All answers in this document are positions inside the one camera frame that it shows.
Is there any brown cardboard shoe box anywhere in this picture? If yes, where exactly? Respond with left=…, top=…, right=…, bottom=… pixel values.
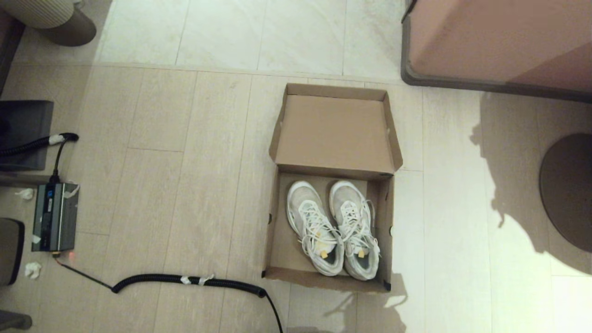
left=262, top=83, right=404, bottom=293

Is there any grey power inverter box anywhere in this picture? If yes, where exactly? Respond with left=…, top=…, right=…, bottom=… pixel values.
left=31, top=182, right=80, bottom=253

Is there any black cabinet box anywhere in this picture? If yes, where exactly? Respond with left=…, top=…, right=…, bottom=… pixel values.
left=0, top=100, right=54, bottom=173

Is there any white lace-up sneaker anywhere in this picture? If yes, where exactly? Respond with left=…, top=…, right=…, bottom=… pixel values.
left=329, top=180, right=382, bottom=281
left=286, top=180, right=345, bottom=277

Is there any striped beige pouf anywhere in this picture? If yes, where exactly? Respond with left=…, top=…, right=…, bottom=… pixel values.
left=0, top=0, right=97, bottom=47

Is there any dark brown stool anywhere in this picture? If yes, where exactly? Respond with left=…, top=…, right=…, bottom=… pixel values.
left=0, top=218, right=25, bottom=286

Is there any grey furniture foot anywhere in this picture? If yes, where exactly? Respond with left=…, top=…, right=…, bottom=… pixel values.
left=0, top=311, right=33, bottom=332

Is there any black coiled cable with tape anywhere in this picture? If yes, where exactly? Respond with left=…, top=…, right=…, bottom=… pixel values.
left=52, top=252, right=284, bottom=333

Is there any black coiled cable with plug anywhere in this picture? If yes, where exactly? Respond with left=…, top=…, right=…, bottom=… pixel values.
left=0, top=132, right=80, bottom=184

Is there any round brown pedestal base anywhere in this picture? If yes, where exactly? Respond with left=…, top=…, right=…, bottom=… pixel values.
left=539, top=133, right=592, bottom=253

